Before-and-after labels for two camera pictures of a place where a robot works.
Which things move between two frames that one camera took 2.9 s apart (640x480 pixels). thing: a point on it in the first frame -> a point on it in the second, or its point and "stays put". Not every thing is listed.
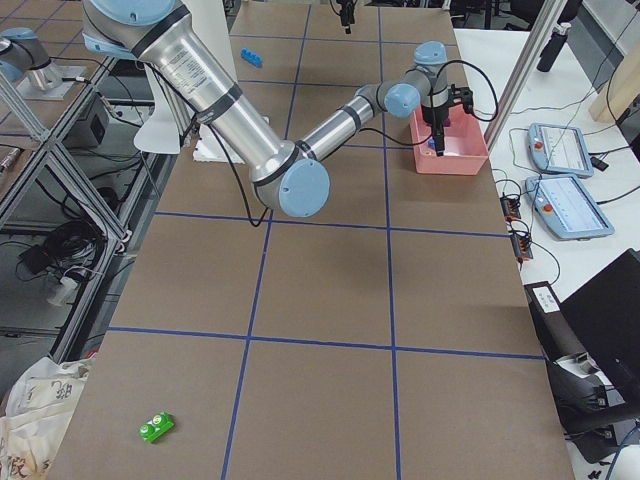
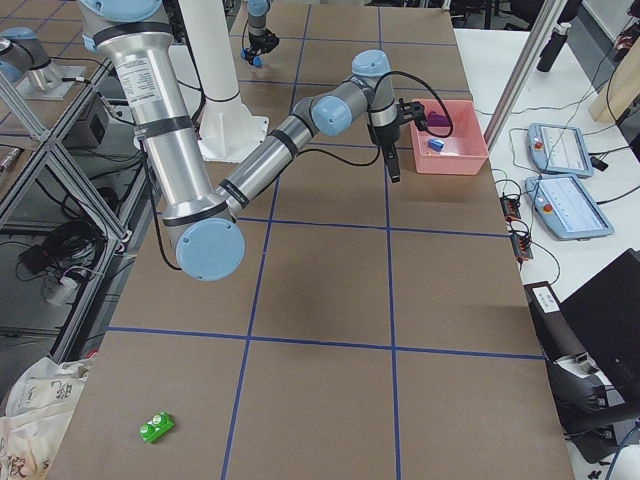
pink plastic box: (464, 146) stays put
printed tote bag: (37, 417) stays put
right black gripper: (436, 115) -> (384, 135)
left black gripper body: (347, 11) -> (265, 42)
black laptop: (605, 315) stays put
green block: (157, 426) stays put
